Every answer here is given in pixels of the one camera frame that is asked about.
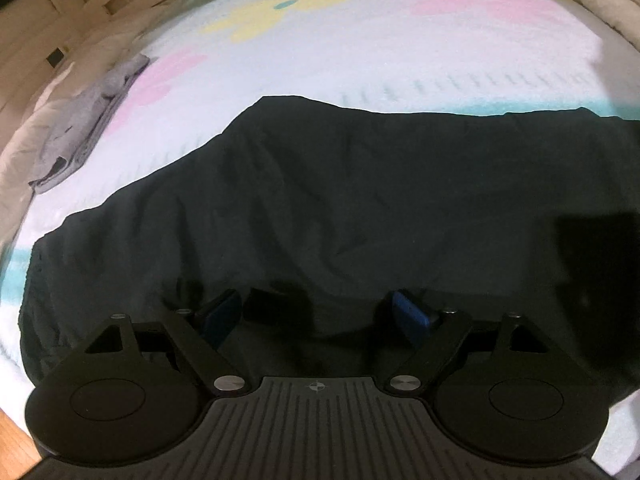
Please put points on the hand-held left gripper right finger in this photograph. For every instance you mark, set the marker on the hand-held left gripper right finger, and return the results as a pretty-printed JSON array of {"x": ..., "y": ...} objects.
[{"x": 411, "y": 316}]

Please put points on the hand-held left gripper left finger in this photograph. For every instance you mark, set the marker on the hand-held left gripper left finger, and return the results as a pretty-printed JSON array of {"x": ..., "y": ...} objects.
[{"x": 220, "y": 317}]

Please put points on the black pants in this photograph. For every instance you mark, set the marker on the black pants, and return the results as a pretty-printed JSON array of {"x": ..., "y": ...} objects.
[{"x": 325, "y": 185}]

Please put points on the grey folded cloth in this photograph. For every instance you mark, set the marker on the grey folded cloth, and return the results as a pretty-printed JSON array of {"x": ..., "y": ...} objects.
[{"x": 85, "y": 120}]

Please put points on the white pillow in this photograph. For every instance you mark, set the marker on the white pillow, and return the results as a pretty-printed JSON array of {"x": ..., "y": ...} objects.
[{"x": 25, "y": 160}]

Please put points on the floral bed sheet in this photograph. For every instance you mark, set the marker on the floral bed sheet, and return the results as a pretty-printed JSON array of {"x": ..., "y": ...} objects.
[{"x": 350, "y": 50}]

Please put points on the cream patterned pillow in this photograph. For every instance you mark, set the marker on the cream patterned pillow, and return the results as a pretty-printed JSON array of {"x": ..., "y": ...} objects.
[{"x": 600, "y": 0}]

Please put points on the wall outlet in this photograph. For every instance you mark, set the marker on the wall outlet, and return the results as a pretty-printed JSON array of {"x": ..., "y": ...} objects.
[{"x": 56, "y": 56}]

